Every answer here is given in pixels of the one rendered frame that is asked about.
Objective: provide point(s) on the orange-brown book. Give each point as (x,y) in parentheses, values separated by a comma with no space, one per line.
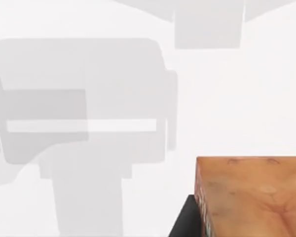
(254,197)

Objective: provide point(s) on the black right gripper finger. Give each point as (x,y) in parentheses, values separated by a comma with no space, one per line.
(188,217)

